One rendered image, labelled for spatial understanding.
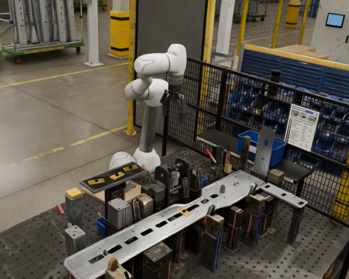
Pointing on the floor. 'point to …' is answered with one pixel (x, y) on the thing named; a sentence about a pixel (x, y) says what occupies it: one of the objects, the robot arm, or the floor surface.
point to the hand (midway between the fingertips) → (172, 118)
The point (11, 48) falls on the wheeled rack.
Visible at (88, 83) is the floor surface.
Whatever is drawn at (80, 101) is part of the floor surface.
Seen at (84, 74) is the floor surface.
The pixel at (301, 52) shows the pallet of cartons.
